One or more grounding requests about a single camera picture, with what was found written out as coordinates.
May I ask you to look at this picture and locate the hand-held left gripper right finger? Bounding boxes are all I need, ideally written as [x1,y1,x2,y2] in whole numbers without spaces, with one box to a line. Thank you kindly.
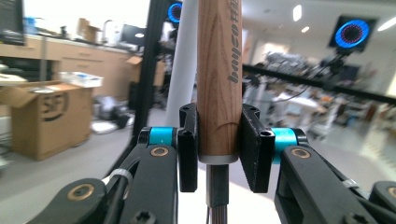
[238,104,309,193]

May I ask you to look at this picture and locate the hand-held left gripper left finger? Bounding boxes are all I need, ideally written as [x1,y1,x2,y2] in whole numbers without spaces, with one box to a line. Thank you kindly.
[138,103,199,193]

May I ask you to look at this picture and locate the wire whisk with wooden handle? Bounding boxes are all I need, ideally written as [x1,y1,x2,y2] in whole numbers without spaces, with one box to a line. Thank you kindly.
[196,0,244,224]

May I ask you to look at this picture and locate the white utensil stand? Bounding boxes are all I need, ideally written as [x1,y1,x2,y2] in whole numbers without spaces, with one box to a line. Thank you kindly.
[164,0,200,129]

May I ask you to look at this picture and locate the small open cardboard box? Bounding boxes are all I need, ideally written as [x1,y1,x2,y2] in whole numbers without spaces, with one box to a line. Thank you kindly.
[125,55,166,88]

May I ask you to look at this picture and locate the white plastic tray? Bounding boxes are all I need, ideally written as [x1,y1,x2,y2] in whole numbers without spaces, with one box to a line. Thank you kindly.
[59,71,104,89]

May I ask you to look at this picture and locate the wooden counter cabinets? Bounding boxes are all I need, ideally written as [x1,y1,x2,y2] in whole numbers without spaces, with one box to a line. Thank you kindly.
[0,34,141,102]

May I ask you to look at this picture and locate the large cardboard box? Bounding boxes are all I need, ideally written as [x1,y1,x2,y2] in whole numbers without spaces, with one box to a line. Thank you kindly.
[0,79,94,161]

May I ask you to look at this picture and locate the black monitor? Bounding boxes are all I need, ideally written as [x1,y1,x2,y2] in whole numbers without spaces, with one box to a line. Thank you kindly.
[0,0,25,46]

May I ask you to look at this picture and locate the black horizontal rail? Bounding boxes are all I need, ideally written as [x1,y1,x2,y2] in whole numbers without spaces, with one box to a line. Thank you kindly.
[242,63,396,105]

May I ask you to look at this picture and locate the black stand frame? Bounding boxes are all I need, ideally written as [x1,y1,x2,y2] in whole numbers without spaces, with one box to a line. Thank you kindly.
[106,0,171,178]

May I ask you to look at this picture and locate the blue ring light camera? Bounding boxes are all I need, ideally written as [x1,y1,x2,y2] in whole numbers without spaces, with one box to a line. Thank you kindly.
[329,15,377,52]
[167,0,184,24]

